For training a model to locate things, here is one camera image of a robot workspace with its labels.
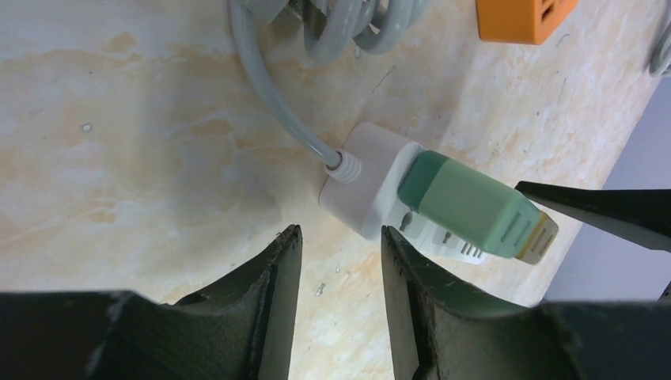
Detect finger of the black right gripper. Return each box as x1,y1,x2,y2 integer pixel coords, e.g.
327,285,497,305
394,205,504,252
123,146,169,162
515,181,670,252

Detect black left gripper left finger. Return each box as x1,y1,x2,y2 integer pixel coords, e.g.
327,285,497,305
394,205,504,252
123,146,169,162
1,225,302,379

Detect grey cable of white strip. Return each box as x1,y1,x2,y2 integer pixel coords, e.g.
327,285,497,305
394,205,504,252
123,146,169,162
226,0,434,184

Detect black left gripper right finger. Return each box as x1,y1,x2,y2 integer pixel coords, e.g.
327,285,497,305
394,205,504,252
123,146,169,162
381,226,670,379

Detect grey cable of orange strip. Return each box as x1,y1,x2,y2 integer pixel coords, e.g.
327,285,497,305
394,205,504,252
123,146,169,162
648,10,671,80

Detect yellow plug adapter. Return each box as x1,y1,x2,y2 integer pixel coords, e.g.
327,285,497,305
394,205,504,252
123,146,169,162
514,211,559,265

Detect white power strip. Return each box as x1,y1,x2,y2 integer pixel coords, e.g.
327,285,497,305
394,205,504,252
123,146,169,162
319,122,487,264

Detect orange power strip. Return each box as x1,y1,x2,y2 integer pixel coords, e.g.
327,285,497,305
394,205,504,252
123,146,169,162
476,0,578,45

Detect green plug adapter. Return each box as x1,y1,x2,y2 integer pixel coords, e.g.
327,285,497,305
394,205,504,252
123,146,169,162
397,150,548,260

